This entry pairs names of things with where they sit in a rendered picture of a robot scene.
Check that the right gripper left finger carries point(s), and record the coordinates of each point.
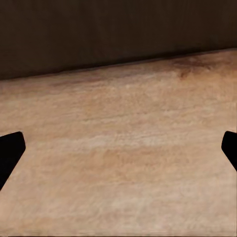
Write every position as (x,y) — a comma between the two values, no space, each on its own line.
(12,147)

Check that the cabinet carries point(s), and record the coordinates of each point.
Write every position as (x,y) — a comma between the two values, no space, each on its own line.
(39,37)

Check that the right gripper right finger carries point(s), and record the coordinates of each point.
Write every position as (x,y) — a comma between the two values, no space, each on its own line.
(229,147)

